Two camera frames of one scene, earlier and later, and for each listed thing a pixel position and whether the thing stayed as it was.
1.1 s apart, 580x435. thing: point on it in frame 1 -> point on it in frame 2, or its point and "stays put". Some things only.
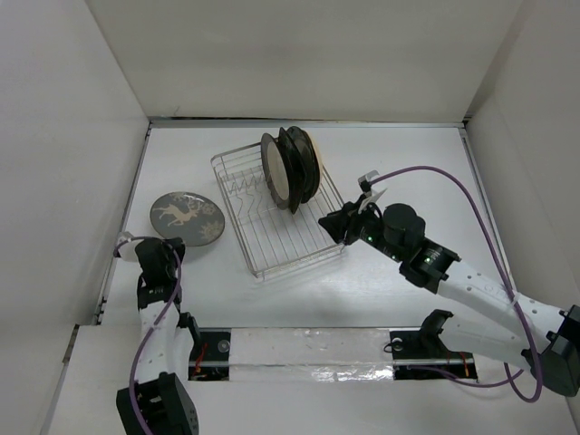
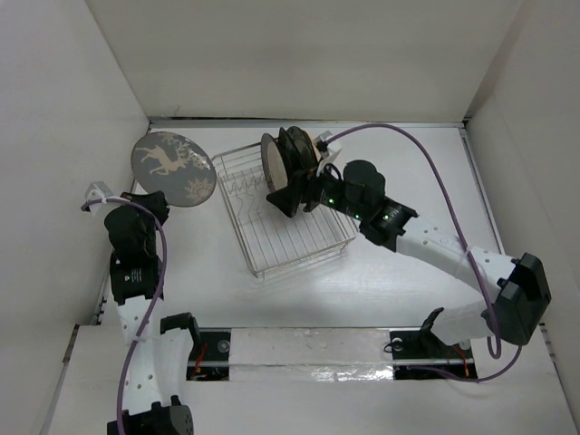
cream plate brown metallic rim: x=275 y=170 stays put
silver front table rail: x=328 y=355 stays put
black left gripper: x=178 y=243 -> x=154 y=201
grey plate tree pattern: x=193 y=217 -> x=174 y=165
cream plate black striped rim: x=305 y=148 stays put
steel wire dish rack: x=273 y=239 stays put
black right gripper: x=337 y=222 -> x=286 y=198
